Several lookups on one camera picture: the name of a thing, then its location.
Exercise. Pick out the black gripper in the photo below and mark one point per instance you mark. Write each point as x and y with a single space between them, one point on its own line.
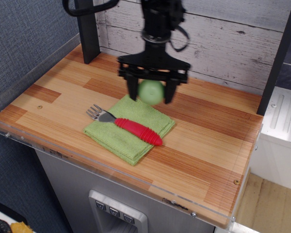
153 63

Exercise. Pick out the green ball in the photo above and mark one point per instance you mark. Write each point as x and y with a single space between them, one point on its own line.
151 92

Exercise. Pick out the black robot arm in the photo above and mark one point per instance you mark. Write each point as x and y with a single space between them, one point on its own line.
161 17

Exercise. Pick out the green folded towel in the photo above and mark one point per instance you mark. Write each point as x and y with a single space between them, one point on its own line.
119 141

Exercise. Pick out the white wood backboard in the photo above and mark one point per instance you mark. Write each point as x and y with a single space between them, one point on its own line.
230 42

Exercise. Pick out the grey toy fridge cabinet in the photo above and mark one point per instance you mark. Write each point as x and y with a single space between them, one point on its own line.
72 181

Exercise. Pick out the silver dispenser panel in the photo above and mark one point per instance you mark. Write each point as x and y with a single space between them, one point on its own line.
112 216

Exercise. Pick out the white toy sink counter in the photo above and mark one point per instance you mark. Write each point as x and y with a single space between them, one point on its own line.
271 158

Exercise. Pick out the yellow object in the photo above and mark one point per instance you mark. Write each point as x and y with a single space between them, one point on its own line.
20 227

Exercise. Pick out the red handled fork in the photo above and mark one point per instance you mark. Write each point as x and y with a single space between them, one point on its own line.
144 133

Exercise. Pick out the black left post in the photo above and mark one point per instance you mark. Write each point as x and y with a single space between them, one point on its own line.
89 37

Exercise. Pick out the black post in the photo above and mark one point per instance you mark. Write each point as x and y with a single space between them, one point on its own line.
89 37
278 62

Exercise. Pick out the black right post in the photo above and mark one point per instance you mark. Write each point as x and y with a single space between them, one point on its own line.
278 62

